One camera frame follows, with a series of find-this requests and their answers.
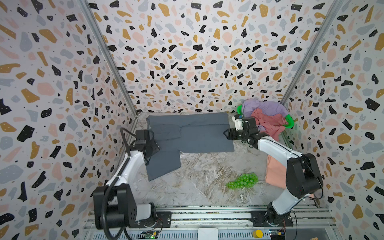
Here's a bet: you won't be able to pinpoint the green plastic basket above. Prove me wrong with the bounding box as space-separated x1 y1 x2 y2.
237 103 295 129

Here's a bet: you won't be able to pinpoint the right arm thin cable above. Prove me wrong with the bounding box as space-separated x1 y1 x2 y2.
245 115 325 240

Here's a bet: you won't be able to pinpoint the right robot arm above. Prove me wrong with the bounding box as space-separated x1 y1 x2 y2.
224 115 323 227

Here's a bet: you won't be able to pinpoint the yellow round cap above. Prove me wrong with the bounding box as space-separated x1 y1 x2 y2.
252 230 264 239

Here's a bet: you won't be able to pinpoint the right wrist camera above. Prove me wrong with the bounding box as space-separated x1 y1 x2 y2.
232 116 244 131

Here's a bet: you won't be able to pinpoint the folded salmon t-shirt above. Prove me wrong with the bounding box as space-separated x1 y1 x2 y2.
264 154 315 200

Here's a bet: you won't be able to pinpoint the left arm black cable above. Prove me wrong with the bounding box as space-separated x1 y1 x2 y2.
100 127 136 240

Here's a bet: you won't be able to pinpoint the lilac t-shirt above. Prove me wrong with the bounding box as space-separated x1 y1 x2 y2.
237 99 295 129

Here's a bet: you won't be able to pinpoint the white box on rail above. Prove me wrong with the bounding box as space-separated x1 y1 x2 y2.
198 228 219 240

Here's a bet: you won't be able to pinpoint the green toy grapes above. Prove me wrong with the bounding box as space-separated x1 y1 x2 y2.
226 173 259 190

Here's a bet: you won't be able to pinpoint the left corner aluminium post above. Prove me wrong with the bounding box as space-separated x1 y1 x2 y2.
77 0 138 118

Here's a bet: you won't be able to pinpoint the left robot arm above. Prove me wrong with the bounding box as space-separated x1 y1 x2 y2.
93 130 172 231

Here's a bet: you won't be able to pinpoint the dark pink t-shirt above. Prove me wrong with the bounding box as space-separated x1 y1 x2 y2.
251 109 288 141

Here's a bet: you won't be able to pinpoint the grey t-shirt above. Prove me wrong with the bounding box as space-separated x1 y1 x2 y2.
146 113 234 181

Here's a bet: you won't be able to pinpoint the corner aluminium post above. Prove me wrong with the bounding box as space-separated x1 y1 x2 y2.
77 0 138 118
280 0 344 105

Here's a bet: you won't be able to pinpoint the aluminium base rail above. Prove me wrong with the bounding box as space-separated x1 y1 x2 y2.
82 205 340 240

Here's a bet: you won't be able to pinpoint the right corner aluminium post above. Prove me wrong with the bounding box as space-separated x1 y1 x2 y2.
280 0 344 105

